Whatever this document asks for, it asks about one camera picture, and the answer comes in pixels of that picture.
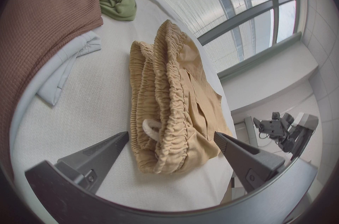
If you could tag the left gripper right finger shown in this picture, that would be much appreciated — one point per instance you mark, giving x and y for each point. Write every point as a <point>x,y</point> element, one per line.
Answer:
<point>246,164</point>

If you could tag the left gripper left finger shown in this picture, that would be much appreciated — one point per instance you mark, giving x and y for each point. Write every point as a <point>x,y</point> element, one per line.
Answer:
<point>92,162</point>

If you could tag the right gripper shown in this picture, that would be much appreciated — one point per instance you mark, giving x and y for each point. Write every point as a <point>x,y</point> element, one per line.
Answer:
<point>272,127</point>

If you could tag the mustard yellow shorts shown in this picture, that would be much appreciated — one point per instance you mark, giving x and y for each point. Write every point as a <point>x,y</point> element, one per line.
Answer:
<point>172,101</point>

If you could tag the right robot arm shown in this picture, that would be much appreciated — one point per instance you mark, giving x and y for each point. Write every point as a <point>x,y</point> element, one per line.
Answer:
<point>291,143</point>

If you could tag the pale blue garment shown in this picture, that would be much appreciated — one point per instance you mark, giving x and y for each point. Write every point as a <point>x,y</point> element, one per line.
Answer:
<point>66,66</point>

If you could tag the brown shorts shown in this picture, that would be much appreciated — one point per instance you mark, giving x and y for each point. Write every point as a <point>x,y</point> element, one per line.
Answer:
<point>47,19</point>

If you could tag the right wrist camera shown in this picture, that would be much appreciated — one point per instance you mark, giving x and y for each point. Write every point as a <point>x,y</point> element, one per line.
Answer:
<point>276,115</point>

